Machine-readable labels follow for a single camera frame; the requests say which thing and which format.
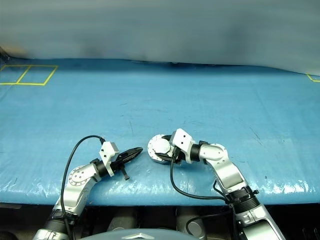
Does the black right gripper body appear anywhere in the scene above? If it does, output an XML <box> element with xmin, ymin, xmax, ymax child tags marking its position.
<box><xmin>172</xmin><ymin>147</ymin><xmax>183</xmax><ymax>165</ymax></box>

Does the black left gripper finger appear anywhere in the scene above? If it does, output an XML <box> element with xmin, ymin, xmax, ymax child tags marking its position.
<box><xmin>121</xmin><ymin>147</ymin><xmax>144</xmax><ymax>159</ymax></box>
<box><xmin>122</xmin><ymin>152</ymin><xmax>141</xmax><ymax>165</ymax></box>

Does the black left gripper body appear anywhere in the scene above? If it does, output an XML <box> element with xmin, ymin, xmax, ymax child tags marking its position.
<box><xmin>111</xmin><ymin>154</ymin><xmax>130</xmax><ymax>181</ymax></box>

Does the silver finned motor lid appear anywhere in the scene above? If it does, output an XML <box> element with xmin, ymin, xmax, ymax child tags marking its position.
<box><xmin>147</xmin><ymin>133</ymin><xmax>175</xmax><ymax>160</ymax></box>

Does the dark rounded shape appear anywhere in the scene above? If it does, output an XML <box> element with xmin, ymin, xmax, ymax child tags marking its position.
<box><xmin>176</xmin><ymin>207</ymin><xmax>207</xmax><ymax>239</ymax></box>
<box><xmin>107</xmin><ymin>208</ymin><xmax>141</xmax><ymax>233</ymax></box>

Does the blue plastic table cover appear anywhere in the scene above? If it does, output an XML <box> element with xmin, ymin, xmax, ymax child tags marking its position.
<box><xmin>0</xmin><ymin>57</ymin><xmax>320</xmax><ymax>207</ymax></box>

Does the grey robot torso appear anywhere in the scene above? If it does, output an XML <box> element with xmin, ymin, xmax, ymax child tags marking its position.
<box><xmin>82</xmin><ymin>226</ymin><xmax>191</xmax><ymax>240</ymax></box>

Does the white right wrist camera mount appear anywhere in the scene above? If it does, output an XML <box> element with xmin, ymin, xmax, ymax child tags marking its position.
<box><xmin>169</xmin><ymin>128</ymin><xmax>195</xmax><ymax>165</ymax></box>

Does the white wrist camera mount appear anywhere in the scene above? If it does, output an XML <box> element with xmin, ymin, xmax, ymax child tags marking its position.
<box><xmin>99</xmin><ymin>141</ymin><xmax>120</xmax><ymax>178</ymax></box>
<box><xmin>169</xmin><ymin>128</ymin><xmax>195</xmax><ymax>165</ymax></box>

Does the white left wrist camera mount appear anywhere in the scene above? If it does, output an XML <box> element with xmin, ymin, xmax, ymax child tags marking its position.
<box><xmin>99</xmin><ymin>141</ymin><xmax>120</xmax><ymax>178</ymax></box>

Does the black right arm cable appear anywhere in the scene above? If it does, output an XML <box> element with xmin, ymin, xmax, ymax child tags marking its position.
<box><xmin>169</xmin><ymin>157</ymin><xmax>237</xmax><ymax>235</ymax></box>

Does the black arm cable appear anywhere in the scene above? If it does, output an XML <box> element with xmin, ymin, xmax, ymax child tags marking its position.
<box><xmin>169</xmin><ymin>157</ymin><xmax>237</xmax><ymax>235</ymax></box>
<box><xmin>60</xmin><ymin>135</ymin><xmax>106</xmax><ymax>240</ymax></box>

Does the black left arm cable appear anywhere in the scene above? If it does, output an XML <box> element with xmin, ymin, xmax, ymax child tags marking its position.
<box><xmin>60</xmin><ymin>135</ymin><xmax>106</xmax><ymax>240</ymax></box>

